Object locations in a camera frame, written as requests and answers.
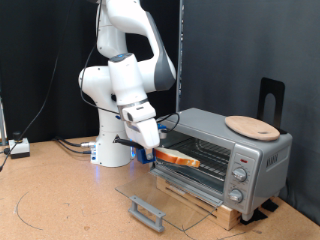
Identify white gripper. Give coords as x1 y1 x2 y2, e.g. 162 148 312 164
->
123 116 162 161

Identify toy bread slice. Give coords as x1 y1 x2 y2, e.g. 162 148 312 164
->
153 148 202 169

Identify glass oven door with handle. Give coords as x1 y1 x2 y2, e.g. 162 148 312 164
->
114 168 224 233

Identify silver oven knob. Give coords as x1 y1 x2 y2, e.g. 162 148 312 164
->
232 166 249 183
227 188 244 204

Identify silver toaster oven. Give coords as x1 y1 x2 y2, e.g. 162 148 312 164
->
148 107 294 221

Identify wooden slatted block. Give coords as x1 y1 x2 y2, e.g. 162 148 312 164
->
156 176 243 231

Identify small round wooden board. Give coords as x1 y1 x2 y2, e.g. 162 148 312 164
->
224 115 281 142

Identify black foam pad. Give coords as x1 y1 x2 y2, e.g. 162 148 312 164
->
239 209 269 226
261 198 280 213

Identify white emergency stop box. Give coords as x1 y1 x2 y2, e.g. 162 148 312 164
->
8 131 31 159

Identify black metal bookend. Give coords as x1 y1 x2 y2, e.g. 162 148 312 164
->
257 77 288 135

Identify grey backdrop curtain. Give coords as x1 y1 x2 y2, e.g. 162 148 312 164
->
181 0 320 226

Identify black backdrop curtain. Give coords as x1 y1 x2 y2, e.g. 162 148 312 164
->
0 0 181 145

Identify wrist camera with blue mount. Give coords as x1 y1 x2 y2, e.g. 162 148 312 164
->
157 123 169 140

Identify black base cable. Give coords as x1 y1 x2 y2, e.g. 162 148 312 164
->
55 139 93 155
54 136 97 149

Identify long black hanging cable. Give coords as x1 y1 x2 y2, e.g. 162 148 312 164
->
0 0 75 174

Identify metal frame leg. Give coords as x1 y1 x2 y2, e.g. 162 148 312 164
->
0 96 7 148

